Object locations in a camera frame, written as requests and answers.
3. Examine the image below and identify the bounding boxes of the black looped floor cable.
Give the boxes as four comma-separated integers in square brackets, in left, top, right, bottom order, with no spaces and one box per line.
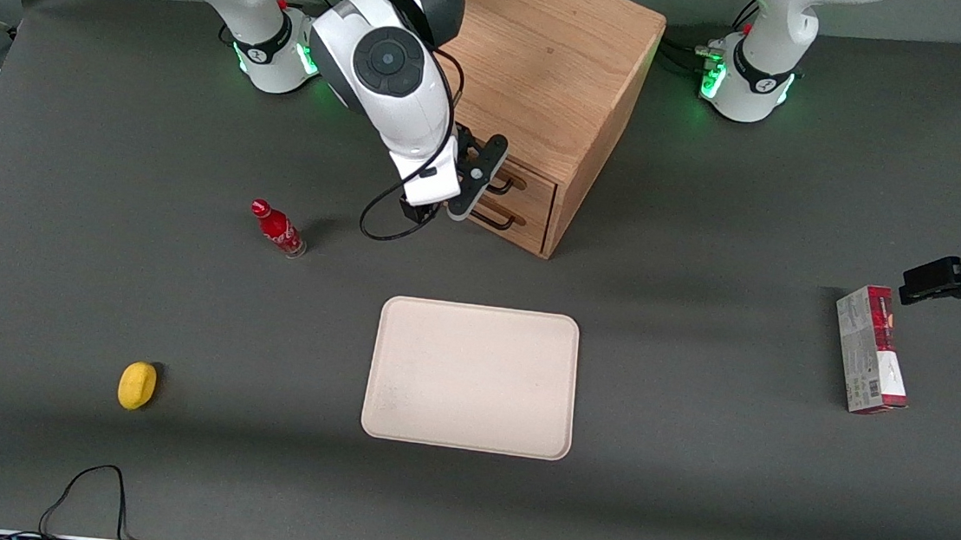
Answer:
[36,459,168,540]

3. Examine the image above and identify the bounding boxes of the wooden drawer with small front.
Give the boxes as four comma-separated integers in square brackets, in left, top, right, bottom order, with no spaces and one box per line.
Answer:
[460,195,552,257]

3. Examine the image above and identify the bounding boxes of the cream rectangular plastic tray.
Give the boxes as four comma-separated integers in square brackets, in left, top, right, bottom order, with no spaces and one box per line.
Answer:
[358,294,584,463]

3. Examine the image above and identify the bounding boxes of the wooden drawer cabinet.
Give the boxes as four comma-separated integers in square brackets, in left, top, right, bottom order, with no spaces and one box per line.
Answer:
[417,0,669,269]

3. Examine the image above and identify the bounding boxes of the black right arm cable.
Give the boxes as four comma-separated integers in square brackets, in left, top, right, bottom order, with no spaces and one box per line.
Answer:
[357,42,471,249]

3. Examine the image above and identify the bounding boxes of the red plaid cardboard box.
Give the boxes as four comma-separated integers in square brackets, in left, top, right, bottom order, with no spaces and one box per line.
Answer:
[827,283,918,419]

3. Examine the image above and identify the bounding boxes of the yellow lemon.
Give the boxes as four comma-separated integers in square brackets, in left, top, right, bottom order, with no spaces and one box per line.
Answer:
[116,360,161,413]

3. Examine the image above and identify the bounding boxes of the red soda bottle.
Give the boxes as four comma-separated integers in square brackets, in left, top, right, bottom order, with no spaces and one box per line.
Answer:
[246,198,311,261]

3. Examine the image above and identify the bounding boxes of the wooden drawer with large front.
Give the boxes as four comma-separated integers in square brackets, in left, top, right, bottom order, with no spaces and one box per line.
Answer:
[485,153,562,226]

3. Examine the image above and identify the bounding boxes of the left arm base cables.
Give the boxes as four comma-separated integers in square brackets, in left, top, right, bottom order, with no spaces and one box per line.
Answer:
[654,0,762,84]

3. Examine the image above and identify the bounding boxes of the black wire drawer handle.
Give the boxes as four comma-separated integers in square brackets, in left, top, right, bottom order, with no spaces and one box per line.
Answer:
[469,202,529,232]
[487,171,529,198]

